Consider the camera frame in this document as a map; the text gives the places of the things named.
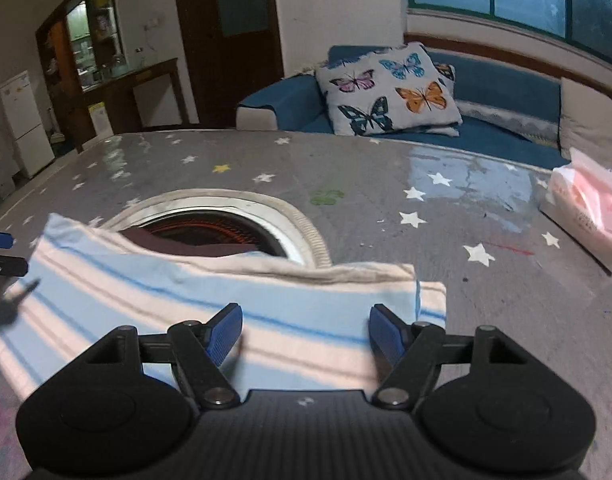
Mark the round table heater opening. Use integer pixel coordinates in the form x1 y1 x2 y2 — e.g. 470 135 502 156
102 188 332 268

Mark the white refrigerator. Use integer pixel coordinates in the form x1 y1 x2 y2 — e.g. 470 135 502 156
0 70 54 178

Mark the butterfly print pillow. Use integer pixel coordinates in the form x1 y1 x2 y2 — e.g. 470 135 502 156
315 42 462 136

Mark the dark wooden cabinet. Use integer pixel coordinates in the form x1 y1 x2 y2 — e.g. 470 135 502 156
35 0 191 152

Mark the dark wooden door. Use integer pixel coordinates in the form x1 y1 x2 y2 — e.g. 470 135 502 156
176 0 284 129

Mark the pink tissue pack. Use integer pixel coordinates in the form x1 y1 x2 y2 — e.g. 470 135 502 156
539 148 612 274

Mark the blue sofa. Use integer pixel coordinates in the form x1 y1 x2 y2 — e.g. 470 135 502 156
235 44 612 172

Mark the blue white striped sweater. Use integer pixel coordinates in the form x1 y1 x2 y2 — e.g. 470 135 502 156
0 214 447 398

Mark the beige cushion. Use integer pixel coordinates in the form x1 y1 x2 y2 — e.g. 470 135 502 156
560 78 612 169

